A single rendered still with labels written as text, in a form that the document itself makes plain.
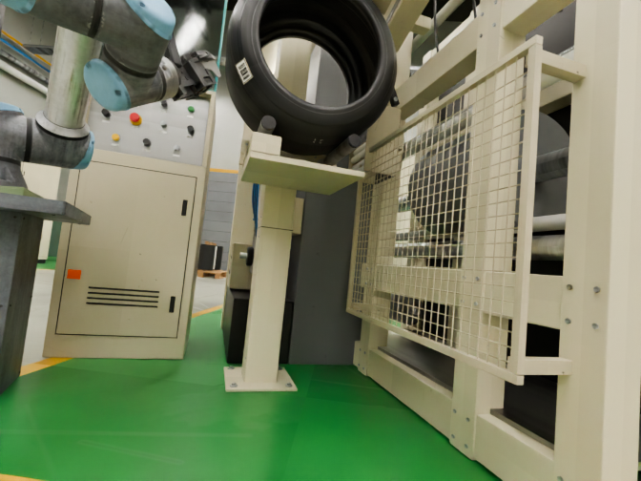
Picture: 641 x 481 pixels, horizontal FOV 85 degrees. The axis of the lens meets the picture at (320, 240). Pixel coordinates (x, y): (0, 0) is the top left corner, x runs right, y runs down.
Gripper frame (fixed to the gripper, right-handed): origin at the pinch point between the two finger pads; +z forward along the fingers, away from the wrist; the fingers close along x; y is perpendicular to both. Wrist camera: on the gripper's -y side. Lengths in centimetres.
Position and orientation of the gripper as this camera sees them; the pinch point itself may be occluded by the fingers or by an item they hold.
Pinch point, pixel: (211, 59)
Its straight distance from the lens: 108.7
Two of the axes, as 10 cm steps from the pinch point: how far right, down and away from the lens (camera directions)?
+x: 8.0, -3.0, -5.2
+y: 4.9, 8.2, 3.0
